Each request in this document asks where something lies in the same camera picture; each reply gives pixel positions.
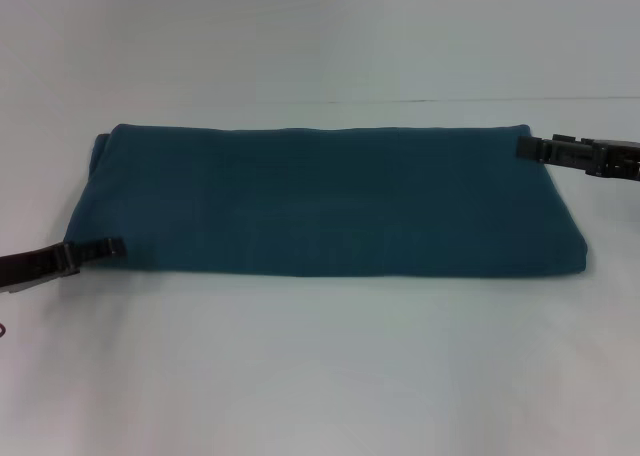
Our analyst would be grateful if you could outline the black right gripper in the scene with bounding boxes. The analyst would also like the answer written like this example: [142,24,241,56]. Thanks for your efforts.
[517,133,640,182]

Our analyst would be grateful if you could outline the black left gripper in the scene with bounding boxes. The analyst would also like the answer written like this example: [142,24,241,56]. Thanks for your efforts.
[0,236,126,297]

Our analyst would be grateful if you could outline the blue t-shirt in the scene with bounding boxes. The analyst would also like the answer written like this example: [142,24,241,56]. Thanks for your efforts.
[69,122,590,280]

